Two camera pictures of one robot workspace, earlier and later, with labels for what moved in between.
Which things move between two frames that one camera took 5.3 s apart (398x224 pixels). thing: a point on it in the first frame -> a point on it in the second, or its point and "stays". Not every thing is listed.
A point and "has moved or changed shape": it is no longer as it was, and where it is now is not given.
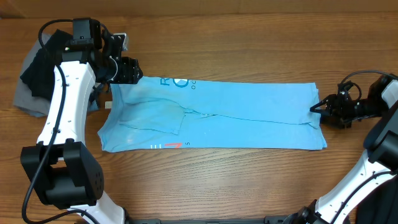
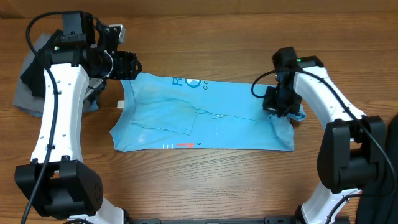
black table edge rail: (267, 220) stays
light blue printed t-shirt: (167, 112) has moved or changed shape
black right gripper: (336, 104) -> (270, 106)
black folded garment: (38, 71) stays
